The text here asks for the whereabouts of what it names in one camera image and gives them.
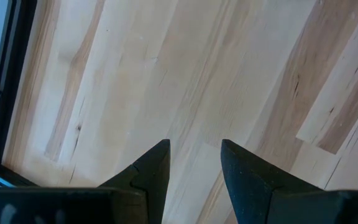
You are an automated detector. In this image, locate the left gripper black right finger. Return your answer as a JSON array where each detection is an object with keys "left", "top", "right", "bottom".
[{"left": 221, "top": 139, "right": 358, "bottom": 224}]

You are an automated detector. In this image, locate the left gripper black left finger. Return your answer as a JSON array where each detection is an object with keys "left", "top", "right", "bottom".
[{"left": 0, "top": 138, "right": 172, "bottom": 224}]

